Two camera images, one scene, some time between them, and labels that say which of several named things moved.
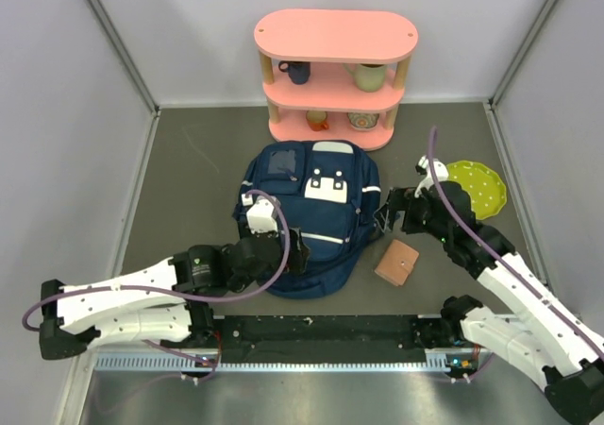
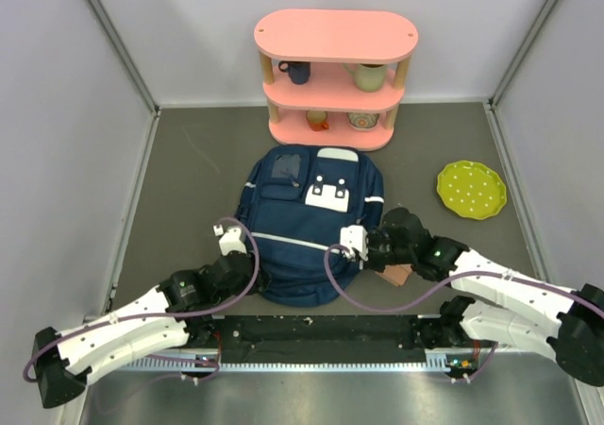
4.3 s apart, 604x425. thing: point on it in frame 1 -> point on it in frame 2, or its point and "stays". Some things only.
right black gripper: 402,196 -> 370,263
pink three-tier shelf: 335,75 stays
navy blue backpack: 331,192 stays
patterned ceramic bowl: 363,121 stays
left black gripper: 297,253 -> 261,281
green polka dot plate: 486,188 stays
